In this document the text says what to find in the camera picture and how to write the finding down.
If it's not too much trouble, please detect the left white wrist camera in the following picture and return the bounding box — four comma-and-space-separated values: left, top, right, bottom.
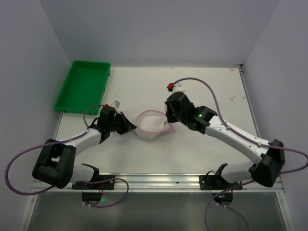
105, 100, 120, 114

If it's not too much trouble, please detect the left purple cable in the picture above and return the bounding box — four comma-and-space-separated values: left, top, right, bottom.
4, 103, 129, 208

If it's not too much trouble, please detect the green plastic tray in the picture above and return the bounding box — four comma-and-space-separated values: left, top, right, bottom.
54, 60, 111, 115

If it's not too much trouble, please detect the aluminium front rail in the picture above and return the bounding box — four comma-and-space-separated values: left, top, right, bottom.
30, 173, 284, 193

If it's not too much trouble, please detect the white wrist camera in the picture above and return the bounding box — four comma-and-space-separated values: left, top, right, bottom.
167, 83, 185, 93
105, 100, 120, 114

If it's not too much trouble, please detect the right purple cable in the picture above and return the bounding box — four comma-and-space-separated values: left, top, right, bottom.
174, 77, 308, 231

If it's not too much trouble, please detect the aluminium right side rail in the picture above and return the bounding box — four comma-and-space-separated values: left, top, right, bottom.
235, 64, 261, 138

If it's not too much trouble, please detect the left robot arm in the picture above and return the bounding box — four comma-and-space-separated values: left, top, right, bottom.
32, 106, 136, 189

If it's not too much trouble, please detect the purple cable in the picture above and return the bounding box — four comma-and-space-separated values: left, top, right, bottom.
4, 103, 129, 208
174, 77, 308, 231

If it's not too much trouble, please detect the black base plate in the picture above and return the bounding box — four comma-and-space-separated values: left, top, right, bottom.
72, 174, 115, 190
199, 170, 243, 191

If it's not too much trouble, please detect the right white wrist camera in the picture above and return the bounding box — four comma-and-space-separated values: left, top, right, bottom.
167, 83, 185, 93

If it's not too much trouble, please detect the aluminium rail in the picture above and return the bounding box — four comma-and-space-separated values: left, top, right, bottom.
235, 64, 261, 138
30, 173, 284, 193

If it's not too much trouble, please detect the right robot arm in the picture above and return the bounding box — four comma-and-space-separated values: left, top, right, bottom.
165, 92, 285, 189

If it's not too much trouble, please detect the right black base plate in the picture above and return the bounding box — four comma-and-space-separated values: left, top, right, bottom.
199, 170, 243, 191

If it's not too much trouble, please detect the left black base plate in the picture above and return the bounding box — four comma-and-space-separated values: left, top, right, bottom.
72, 174, 115, 190

